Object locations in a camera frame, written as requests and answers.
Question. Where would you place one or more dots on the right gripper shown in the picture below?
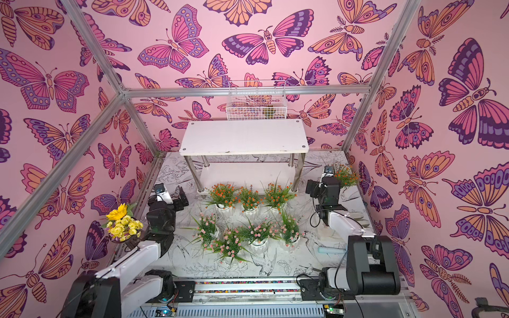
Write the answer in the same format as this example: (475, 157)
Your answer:
(314, 188)

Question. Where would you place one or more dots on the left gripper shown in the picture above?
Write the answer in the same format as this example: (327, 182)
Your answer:
(179, 207)

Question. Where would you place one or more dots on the pink flower pot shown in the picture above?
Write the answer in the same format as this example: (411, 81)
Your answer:
(229, 248)
(257, 236)
(289, 232)
(206, 231)

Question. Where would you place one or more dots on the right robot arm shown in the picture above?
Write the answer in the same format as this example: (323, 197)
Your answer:
(368, 264)

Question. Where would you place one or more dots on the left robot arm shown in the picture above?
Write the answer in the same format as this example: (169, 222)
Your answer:
(129, 283)

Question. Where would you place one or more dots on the white two-tier rack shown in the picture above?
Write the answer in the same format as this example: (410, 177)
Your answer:
(204, 139)

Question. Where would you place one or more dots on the orange flower pot far right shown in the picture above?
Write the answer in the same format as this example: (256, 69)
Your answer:
(346, 177)

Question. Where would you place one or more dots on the orange flower pot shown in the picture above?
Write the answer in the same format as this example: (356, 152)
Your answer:
(346, 177)
(277, 196)
(223, 198)
(250, 200)

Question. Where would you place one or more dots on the orange flower pot left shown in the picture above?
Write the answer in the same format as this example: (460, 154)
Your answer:
(223, 198)

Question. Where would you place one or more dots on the light blue scoop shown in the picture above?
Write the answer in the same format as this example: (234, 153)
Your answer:
(330, 250)

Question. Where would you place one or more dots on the yellow flower bouquet vase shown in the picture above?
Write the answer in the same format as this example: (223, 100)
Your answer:
(121, 224)

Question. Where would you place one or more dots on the orange flower pot middle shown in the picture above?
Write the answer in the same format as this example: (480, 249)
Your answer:
(250, 200)

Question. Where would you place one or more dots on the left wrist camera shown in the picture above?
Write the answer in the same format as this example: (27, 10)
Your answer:
(162, 193)

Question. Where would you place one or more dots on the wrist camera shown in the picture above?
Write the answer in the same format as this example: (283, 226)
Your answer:
(328, 171)
(162, 193)

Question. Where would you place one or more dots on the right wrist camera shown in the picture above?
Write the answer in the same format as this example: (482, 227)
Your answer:
(328, 171)

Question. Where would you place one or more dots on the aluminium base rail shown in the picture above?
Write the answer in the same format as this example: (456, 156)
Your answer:
(272, 297)

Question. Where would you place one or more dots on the white wire basket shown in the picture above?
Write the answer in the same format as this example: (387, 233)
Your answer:
(256, 99)

